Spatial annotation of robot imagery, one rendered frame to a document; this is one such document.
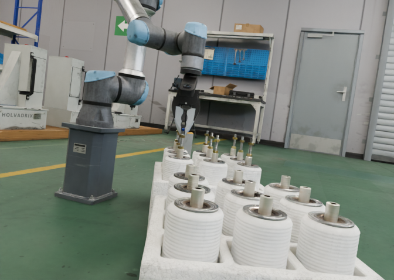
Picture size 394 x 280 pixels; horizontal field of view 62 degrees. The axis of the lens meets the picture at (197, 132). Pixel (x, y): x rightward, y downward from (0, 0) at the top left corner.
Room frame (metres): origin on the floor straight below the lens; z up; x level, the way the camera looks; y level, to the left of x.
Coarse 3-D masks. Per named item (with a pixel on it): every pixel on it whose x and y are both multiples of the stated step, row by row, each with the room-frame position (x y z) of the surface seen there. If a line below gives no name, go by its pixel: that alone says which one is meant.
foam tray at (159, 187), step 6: (156, 162) 1.35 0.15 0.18; (156, 168) 1.22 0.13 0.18; (162, 168) 1.24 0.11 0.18; (156, 174) 1.11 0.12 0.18; (162, 174) 1.13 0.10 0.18; (156, 180) 1.01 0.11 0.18; (162, 180) 1.02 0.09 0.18; (156, 186) 1.00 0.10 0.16; (162, 186) 1.00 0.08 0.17; (210, 186) 1.03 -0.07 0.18; (216, 186) 1.04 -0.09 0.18; (156, 192) 1.00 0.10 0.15; (162, 192) 1.00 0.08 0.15; (150, 204) 1.03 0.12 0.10; (150, 210) 1.00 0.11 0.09; (150, 216) 1.00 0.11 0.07
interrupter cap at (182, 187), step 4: (176, 184) 0.67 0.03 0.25; (180, 184) 0.68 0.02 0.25; (184, 184) 0.68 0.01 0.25; (176, 188) 0.64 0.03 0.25; (180, 188) 0.64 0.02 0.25; (184, 188) 0.66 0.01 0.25; (204, 188) 0.67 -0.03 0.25; (208, 188) 0.67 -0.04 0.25; (188, 192) 0.62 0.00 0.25; (208, 192) 0.64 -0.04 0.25
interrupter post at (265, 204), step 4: (260, 196) 0.55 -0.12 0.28; (264, 196) 0.55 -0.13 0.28; (268, 196) 0.56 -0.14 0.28; (272, 196) 0.55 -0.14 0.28; (260, 200) 0.55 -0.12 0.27; (264, 200) 0.54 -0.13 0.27; (268, 200) 0.54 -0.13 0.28; (272, 200) 0.54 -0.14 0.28; (260, 204) 0.55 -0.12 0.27; (264, 204) 0.54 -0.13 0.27; (268, 204) 0.54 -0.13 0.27; (272, 204) 0.55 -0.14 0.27; (260, 208) 0.55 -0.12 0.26; (264, 208) 0.54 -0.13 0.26; (268, 208) 0.54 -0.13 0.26; (260, 212) 0.54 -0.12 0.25; (264, 212) 0.54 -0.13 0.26; (268, 212) 0.54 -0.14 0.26
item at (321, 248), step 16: (304, 224) 0.55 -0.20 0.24; (320, 224) 0.53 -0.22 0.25; (304, 240) 0.55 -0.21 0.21; (320, 240) 0.52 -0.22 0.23; (336, 240) 0.51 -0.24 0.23; (352, 240) 0.52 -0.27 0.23; (304, 256) 0.54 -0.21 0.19; (320, 256) 0.52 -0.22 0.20; (336, 256) 0.51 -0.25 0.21; (352, 256) 0.52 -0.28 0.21; (320, 272) 0.52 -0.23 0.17; (336, 272) 0.51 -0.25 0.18; (352, 272) 0.53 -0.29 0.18
